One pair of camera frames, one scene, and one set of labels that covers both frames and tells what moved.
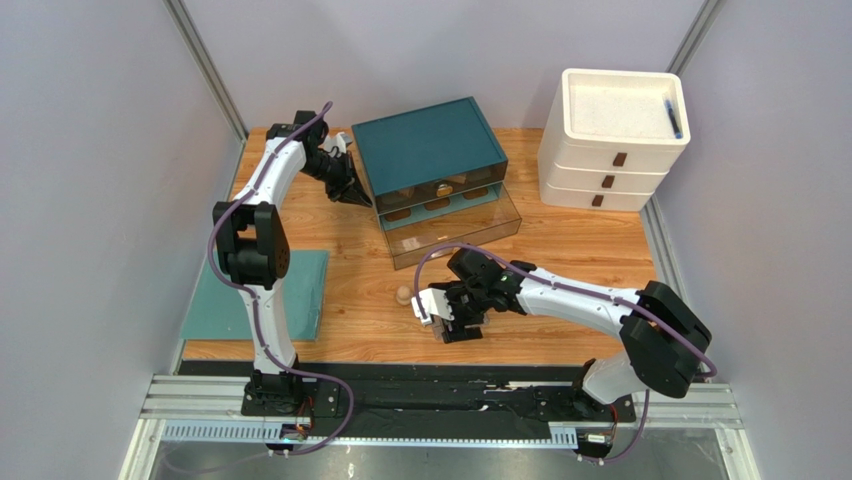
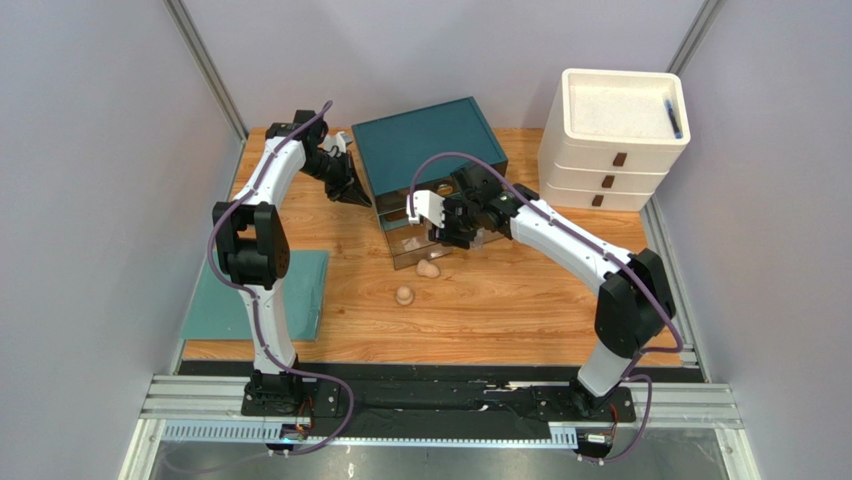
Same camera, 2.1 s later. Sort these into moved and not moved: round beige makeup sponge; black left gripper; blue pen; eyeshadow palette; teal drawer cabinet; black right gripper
Moved: black right gripper; eyeshadow palette
Not moved: black left gripper; teal drawer cabinet; round beige makeup sponge; blue pen
